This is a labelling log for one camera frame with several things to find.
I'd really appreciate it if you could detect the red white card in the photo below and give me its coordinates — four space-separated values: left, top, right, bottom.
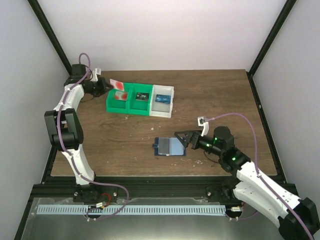
114 91 128 101
109 78 125 91

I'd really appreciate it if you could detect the navy blue card holder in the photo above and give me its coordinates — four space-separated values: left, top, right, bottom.
152 137 187 157

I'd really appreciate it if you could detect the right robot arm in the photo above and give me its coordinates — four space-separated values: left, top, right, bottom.
174 126 320 240

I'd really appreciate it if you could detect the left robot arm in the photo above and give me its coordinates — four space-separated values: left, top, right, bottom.
44 63 113 201

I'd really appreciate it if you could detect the dark grey card in holder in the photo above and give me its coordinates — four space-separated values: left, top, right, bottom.
158 137 170 155

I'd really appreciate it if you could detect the dark green card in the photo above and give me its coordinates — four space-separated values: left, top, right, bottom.
135 92 150 102

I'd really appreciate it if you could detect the blue card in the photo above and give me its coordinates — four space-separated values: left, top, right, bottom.
155 94 171 104

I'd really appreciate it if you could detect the green bin left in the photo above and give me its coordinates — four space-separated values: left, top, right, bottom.
106 82 132 114

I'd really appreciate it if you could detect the green bin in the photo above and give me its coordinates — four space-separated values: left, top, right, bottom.
127 83 153 116
106 82 132 114

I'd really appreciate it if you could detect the green bin middle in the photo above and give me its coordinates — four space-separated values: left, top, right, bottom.
127 83 153 116

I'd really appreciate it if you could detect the white bin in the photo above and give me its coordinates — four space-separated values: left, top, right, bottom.
149 84 175 118

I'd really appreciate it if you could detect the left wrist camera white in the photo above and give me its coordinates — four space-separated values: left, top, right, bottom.
90 67 101 82

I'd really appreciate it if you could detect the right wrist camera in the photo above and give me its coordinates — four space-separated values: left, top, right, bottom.
197 116 210 137

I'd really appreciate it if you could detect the left black frame post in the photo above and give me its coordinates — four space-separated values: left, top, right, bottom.
27 0 72 75

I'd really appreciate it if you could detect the black frame post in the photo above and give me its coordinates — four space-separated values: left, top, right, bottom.
248 0 298 76
27 0 72 75

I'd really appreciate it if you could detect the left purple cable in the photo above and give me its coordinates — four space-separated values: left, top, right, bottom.
56 52 130 222

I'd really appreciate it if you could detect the black aluminium frame rail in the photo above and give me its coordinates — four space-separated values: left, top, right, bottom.
31 176 237 203

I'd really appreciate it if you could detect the light blue slotted cable duct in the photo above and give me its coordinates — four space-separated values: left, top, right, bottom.
36 204 226 216

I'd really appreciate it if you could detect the right black frame post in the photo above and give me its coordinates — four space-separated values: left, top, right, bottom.
248 0 298 76

